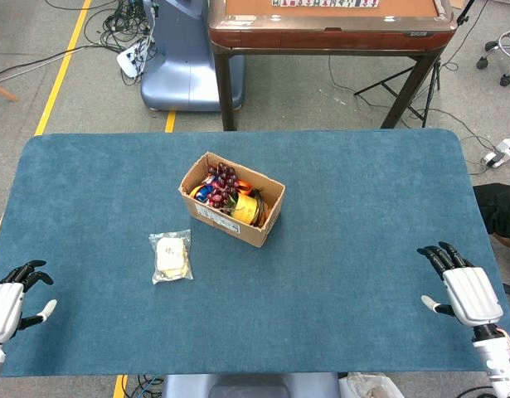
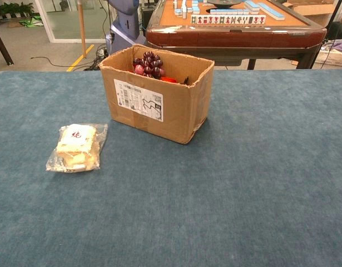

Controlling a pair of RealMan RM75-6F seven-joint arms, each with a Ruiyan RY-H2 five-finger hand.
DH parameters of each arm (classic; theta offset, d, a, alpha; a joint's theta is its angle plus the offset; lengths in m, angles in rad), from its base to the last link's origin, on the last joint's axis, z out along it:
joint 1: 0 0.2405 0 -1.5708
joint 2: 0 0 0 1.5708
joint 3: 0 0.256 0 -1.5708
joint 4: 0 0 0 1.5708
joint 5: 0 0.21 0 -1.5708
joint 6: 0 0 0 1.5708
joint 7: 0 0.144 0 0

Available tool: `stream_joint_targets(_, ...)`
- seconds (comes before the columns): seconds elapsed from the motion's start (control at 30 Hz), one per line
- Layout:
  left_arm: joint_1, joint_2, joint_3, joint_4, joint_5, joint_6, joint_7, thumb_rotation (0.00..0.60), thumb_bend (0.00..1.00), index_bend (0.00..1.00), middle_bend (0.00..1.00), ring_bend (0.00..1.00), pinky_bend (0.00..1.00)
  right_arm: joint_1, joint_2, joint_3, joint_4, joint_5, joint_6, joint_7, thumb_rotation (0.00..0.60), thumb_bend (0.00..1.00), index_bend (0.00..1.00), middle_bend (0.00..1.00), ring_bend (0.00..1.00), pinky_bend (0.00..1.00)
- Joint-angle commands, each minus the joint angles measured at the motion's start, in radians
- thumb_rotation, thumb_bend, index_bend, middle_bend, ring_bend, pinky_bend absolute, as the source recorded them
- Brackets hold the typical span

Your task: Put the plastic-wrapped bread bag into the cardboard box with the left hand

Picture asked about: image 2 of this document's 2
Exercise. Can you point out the white plastic basket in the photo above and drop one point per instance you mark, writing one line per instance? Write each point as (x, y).
(333, 58)

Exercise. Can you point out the transparent bag with cake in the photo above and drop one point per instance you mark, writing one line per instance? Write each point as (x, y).
(76, 144)

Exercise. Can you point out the green floor item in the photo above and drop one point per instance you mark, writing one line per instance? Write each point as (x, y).
(31, 21)

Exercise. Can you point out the scattered blue mahjong tiles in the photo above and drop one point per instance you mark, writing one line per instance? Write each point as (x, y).
(184, 8)

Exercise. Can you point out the face-up mahjong tile row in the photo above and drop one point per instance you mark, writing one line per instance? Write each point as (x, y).
(229, 19)

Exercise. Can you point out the black slanted table leg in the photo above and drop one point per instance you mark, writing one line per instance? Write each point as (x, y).
(1, 46)

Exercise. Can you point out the purple cloth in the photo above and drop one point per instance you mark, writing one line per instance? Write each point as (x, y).
(341, 46)

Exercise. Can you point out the orange red packet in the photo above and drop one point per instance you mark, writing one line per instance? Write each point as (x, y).
(168, 79)

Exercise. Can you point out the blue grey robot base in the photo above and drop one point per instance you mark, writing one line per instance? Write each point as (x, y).
(123, 22)

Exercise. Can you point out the green potted plants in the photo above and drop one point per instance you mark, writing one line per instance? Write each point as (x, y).
(12, 8)

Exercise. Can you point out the brown mahjong table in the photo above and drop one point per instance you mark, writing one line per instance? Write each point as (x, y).
(229, 39)

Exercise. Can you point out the blue carpet table cover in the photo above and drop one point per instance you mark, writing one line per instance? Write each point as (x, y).
(243, 180)

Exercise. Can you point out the white power strip with plugs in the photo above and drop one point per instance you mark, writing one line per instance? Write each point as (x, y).
(101, 52)

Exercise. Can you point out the long blue mahjong tile row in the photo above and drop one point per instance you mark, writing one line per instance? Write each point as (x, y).
(272, 11)

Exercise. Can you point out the wooden pole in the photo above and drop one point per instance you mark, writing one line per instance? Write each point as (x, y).
(81, 27)

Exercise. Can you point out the stacked blue mahjong tiles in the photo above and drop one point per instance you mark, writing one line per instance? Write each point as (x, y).
(252, 5)

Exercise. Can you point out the purple grape bunch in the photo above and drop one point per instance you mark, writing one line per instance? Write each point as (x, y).
(148, 65)

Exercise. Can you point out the dark round dish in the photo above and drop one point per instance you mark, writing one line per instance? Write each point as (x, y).
(223, 2)

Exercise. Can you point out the white glass door frame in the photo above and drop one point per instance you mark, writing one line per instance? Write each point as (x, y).
(47, 22)

